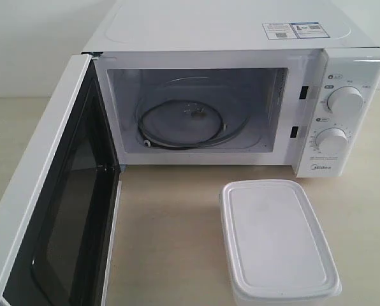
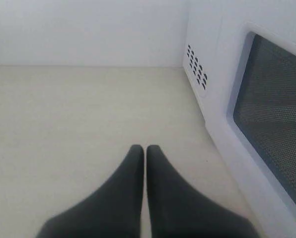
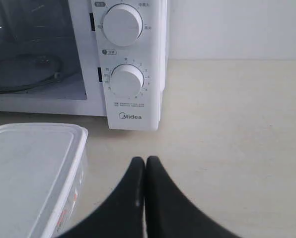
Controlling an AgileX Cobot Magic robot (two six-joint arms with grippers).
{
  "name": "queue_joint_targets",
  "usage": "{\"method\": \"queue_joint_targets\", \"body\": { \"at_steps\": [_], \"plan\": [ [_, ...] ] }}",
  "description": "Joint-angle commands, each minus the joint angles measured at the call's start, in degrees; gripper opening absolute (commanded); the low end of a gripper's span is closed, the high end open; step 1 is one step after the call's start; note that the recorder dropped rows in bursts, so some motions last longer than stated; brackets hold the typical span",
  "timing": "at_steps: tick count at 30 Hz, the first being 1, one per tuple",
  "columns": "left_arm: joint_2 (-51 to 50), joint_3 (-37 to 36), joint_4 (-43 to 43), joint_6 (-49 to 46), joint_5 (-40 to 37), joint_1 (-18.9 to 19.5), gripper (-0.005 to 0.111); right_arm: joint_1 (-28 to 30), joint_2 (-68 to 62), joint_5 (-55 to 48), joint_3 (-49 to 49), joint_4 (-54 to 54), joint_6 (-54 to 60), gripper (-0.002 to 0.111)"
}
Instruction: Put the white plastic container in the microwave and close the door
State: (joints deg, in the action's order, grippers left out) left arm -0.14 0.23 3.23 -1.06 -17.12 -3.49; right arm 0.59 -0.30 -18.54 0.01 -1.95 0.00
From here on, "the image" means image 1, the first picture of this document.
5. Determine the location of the white lidded plastic container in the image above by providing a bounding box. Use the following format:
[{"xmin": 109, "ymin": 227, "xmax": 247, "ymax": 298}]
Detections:
[{"xmin": 219, "ymin": 179, "xmax": 342, "ymax": 305}]

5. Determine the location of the white microwave door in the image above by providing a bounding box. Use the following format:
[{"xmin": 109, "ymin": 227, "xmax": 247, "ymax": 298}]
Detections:
[{"xmin": 0, "ymin": 54, "xmax": 122, "ymax": 305}]

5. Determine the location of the white microwave oven body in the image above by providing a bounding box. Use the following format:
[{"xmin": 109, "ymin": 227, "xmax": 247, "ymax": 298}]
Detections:
[{"xmin": 83, "ymin": 1, "xmax": 380, "ymax": 178}]

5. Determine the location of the glass turntable plate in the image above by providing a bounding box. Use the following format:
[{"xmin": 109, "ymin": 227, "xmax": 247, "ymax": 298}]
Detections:
[{"xmin": 136, "ymin": 76, "xmax": 252, "ymax": 150}]

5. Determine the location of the lower white timer knob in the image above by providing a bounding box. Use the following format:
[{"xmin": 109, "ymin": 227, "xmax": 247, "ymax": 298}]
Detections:
[{"xmin": 315, "ymin": 127, "xmax": 348, "ymax": 154}]

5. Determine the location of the white and blue label sticker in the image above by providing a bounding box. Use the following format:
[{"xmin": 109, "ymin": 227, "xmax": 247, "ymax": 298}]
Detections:
[{"xmin": 262, "ymin": 22, "xmax": 330, "ymax": 40}]

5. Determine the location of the upper white control knob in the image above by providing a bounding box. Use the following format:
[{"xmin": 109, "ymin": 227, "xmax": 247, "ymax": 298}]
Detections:
[{"xmin": 326, "ymin": 86, "xmax": 364, "ymax": 117}]

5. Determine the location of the black turntable roller ring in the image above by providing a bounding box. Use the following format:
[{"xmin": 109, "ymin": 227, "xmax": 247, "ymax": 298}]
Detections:
[{"xmin": 140, "ymin": 100, "xmax": 254, "ymax": 150}]

